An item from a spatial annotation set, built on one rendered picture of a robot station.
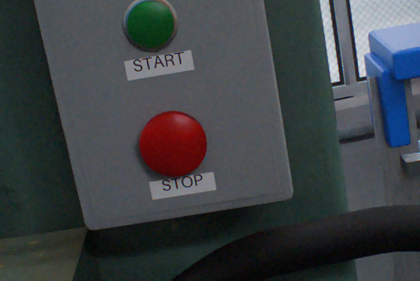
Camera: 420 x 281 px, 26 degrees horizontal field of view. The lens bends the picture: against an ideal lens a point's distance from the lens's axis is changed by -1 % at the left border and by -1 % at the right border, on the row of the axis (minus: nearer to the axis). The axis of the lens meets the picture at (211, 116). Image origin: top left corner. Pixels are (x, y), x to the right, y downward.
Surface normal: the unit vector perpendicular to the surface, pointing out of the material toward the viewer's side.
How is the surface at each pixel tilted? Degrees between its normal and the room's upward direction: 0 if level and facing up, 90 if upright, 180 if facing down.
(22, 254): 0
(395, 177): 82
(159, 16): 88
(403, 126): 90
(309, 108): 90
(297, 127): 90
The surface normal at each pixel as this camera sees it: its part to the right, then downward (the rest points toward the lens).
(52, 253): -0.17, -0.94
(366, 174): 0.11, 0.28
